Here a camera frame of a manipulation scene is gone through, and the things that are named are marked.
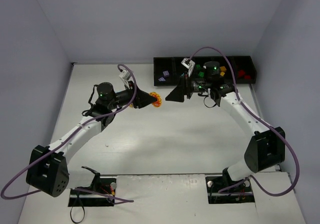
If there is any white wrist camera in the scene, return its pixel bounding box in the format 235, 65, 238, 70
119, 69, 131, 87
181, 58, 196, 77

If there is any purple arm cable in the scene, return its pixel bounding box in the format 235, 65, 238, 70
0, 63, 138, 205
188, 46, 300, 197

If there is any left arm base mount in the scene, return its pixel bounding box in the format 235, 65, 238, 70
67, 166, 118, 224

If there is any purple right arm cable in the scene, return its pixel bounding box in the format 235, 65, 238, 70
188, 46, 300, 197

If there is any black container row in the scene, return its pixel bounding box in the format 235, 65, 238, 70
153, 55, 259, 86

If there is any red arch lego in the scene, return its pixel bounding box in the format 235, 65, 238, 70
237, 70, 246, 78

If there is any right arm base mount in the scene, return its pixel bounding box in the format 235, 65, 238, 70
205, 176, 255, 205

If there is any green slope lego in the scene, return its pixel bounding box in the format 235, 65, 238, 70
198, 71, 205, 78

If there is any yellow butterfly oval lego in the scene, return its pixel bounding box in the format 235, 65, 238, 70
149, 92, 162, 108

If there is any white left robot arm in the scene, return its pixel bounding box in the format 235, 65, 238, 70
26, 81, 157, 197

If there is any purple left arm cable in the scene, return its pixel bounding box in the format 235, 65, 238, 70
0, 63, 138, 205

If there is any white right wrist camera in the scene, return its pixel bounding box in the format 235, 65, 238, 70
181, 58, 196, 77

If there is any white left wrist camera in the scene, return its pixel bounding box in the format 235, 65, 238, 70
119, 69, 131, 87

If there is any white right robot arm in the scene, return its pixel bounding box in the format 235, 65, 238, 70
165, 58, 285, 186

